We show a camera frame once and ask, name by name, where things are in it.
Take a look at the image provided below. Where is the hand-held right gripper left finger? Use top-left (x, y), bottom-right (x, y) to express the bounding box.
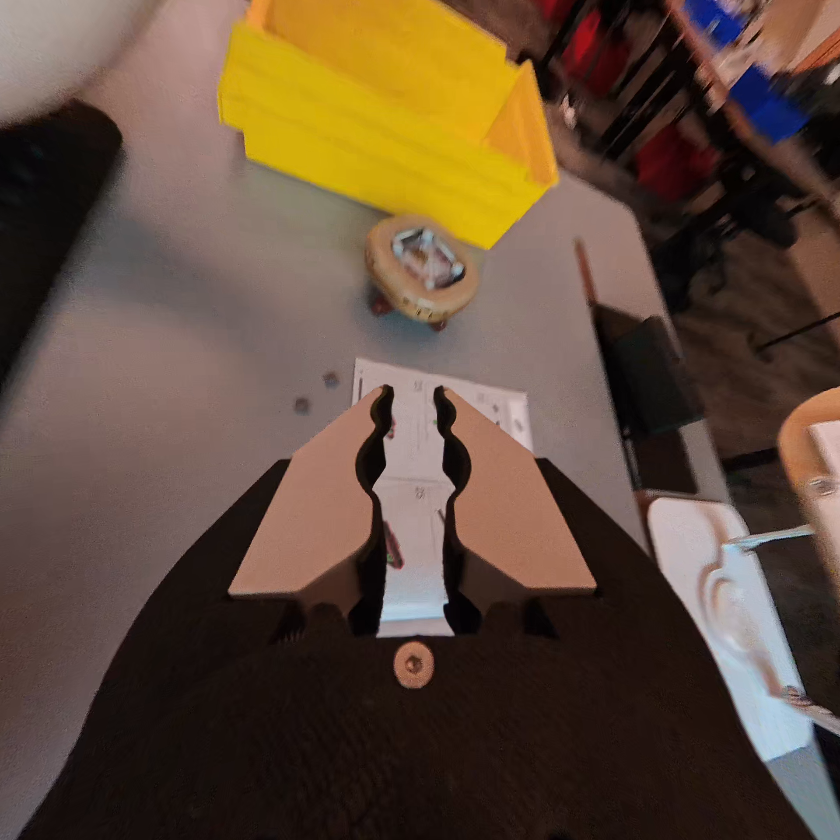
top-left (228, 385), bottom-right (395, 636)

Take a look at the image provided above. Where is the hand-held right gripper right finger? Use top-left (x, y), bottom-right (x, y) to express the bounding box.
top-left (433, 386), bottom-right (598, 636)

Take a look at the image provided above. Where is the yellow plastic bin with bricks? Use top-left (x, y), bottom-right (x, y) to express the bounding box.
top-left (218, 0), bottom-right (560, 250)

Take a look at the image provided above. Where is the open instruction booklet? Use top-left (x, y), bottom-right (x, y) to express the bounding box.
top-left (352, 357), bottom-right (532, 637)

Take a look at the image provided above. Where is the dark green case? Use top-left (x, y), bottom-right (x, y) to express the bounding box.
top-left (591, 305), bottom-right (706, 500)

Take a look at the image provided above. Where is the tan round brick model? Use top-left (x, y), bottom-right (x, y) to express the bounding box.
top-left (365, 215), bottom-right (480, 331)

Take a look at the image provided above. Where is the printed instruction sheet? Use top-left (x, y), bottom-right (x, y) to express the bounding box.
top-left (807, 420), bottom-right (840, 500)

